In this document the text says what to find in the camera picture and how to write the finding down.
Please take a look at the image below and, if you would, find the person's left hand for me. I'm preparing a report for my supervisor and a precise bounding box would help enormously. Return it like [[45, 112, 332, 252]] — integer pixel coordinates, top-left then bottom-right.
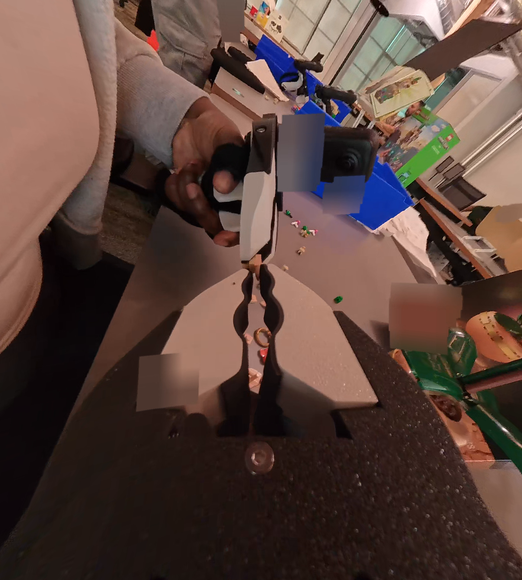
[[165, 106, 249, 247]]

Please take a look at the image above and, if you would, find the blue plastic bin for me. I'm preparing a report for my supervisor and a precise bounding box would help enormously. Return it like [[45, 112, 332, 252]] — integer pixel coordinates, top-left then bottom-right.
[[297, 97, 415, 233], [255, 35, 334, 105]]

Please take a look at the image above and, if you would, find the pile of small toy bricks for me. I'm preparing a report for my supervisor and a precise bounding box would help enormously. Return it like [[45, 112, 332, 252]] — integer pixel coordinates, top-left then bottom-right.
[[243, 208, 344, 386]]

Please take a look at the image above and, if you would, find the black stand with round disc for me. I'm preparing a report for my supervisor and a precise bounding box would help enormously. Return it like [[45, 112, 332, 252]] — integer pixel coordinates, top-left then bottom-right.
[[331, 0, 390, 84]]

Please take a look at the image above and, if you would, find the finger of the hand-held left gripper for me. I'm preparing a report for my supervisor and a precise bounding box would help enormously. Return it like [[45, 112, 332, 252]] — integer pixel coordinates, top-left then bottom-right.
[[239, 172, 280, 264]]

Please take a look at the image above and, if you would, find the grey desk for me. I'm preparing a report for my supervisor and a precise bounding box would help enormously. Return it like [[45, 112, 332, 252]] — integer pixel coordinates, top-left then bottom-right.
[[0, 190, 463, 580]]

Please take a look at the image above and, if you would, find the person's left forearm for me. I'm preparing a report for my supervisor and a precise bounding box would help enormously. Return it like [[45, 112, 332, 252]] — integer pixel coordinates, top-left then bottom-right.
[[107, 23, 211, 170]]

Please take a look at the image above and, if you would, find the black overhead panel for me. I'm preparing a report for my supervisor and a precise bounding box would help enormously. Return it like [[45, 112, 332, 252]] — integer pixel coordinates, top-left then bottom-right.
[[405, 20, 522, 81]]

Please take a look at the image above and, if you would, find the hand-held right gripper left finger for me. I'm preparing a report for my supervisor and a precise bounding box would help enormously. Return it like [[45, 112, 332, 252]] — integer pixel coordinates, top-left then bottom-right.
[[161, 269, 257, 437]]

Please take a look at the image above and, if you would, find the brick-built potted plant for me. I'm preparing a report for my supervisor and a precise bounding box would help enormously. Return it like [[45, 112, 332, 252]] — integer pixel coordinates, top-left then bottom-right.
[[399, 326, 522, 519]]

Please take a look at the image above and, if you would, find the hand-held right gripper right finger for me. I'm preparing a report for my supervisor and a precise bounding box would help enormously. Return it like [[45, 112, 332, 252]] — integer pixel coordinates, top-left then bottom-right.
[[257, 264, 379, 438]]

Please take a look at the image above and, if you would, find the pale illustrated toy box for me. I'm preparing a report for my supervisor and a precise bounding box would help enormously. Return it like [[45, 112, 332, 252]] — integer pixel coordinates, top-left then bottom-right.
[[363, 66, 436, 119]]

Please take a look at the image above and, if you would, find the person's beige fleece jacket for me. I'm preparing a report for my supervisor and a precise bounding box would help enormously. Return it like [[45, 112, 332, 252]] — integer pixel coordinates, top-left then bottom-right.
[[53, 0, 162, 270]]

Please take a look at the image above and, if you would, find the white VR headset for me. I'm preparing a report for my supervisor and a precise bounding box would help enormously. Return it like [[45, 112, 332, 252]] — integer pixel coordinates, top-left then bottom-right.
[[281, 70, 310, 103]]

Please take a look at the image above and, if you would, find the cardboard box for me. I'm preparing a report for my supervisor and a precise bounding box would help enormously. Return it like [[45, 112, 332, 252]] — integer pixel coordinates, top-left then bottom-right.
[[476, 204, 522, 272]]

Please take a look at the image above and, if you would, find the black padded handle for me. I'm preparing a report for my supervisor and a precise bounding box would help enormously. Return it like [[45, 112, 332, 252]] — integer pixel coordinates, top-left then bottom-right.
[[293, 53, 326, 73], [315, 86, 357, 107], [211, 45, 266, 94]]

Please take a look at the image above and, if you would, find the green toy box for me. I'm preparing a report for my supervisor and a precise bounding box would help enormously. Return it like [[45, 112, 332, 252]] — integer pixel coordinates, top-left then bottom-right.
[[379, 106, 461, 189]]

